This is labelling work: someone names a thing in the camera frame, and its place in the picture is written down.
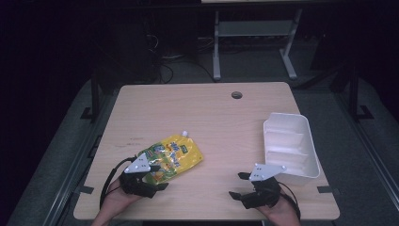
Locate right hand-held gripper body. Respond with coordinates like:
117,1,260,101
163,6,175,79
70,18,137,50
244,162,288,210

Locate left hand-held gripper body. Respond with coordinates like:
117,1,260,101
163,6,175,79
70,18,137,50
118,153,158,200

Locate yellow spouted drink pouch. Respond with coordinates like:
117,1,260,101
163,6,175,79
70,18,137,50
137,130,204,184

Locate white plastic divided tray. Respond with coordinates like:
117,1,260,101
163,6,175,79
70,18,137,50
262,111,321,186

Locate person's right hand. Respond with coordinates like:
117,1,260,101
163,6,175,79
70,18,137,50
258,193,302,226

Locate person's left hand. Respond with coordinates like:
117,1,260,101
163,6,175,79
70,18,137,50
103,178,143,216

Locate black metal stand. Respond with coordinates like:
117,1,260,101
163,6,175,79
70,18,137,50
347,65,375,122
79,71,102,124

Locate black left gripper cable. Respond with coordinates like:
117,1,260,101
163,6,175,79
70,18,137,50
99,156,136,211

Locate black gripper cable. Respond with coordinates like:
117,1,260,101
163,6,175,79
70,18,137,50
277,181,302,221
99,156,136,211

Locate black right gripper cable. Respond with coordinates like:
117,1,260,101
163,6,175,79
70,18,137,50
277,181,302,221

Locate metal floor rail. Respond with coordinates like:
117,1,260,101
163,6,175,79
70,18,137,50
332,90,399,202
46,92,119,226

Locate black floor cables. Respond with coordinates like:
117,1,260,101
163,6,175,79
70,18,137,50
146,33,218,85

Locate white metal desk frame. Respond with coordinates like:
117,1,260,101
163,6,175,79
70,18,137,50
212,8,304,82

